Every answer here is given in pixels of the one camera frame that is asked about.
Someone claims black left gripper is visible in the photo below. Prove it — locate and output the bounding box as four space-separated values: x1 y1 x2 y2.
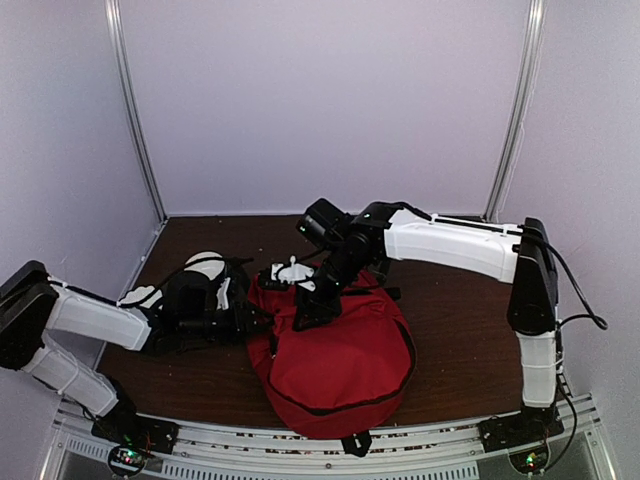
179 299 276 346

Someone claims round white bowl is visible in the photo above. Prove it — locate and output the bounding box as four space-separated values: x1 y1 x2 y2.
185 251 229 284

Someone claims left aluminium frame post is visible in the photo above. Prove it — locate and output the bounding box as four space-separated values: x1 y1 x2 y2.
104 0 168 223

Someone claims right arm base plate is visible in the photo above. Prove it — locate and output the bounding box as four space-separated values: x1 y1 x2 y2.
477 411 564 453

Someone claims scalloped white bowl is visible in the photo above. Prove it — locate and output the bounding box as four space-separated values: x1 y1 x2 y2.
117 286 162 308

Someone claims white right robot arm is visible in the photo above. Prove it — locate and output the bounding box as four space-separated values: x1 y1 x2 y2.
272 198 569 442

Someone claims red backpack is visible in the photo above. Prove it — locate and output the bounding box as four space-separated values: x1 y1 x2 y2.
246 271 417 458

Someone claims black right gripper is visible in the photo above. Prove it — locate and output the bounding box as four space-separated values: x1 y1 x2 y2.
292 246 370 330

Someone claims aluminium frame post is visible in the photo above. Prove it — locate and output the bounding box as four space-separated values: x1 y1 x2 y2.
483 0 547 222
104 0 168 223

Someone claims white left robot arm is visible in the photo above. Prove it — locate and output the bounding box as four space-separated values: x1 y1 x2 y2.
1 252 273 444

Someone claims right aluminium frame post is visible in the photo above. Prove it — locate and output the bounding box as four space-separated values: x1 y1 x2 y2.
483 0 547 222

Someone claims front aluminium rail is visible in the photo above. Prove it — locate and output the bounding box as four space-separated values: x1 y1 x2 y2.
39 394 616 480

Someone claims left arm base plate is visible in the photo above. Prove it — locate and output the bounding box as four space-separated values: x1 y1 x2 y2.
91 410 180 454

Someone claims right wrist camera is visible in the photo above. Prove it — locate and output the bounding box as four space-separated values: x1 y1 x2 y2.
258 256 316 292

